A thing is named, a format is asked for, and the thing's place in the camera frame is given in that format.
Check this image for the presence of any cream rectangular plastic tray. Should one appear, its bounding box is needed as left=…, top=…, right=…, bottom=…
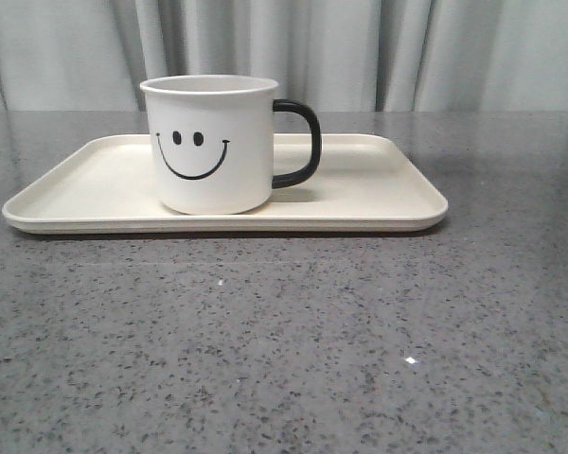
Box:
left=2, top=133, right=449, bottom=235

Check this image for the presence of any white smiley mug black handle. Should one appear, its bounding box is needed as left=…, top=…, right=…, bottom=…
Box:
left=140, top=75, right=322, bottom=215

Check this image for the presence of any grey pleated curtain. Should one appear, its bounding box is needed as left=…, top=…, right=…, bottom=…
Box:
left=0, top=1, right=568, bottom=112

